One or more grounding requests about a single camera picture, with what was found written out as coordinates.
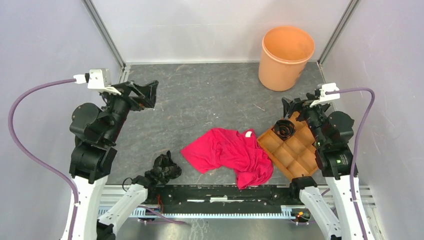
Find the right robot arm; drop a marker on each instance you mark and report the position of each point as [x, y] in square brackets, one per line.
[337, 163]

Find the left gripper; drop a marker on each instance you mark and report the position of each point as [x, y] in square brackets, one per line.
[147, 93]

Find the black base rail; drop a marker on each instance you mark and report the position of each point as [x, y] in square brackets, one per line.
[221, 199]

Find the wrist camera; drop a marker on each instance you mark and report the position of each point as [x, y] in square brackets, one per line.
[100, 81]
[324, 94]

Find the orange trash bin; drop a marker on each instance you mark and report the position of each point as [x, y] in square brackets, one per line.
[284, 55]

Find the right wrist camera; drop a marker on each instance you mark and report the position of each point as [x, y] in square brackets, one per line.
[324, 94]

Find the red cloth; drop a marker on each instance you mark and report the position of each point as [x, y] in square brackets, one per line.
[238, 151]

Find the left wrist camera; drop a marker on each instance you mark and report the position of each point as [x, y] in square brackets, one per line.
[100, 81]

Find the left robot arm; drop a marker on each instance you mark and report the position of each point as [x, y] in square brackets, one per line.
[96, 130]

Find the orange compartment tray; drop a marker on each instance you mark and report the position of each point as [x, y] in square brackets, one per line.
[294, 157]

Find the black trash bag roll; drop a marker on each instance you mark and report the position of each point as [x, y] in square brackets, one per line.
[284, 129]

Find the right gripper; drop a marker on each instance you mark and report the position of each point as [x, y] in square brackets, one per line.
[289, 106]

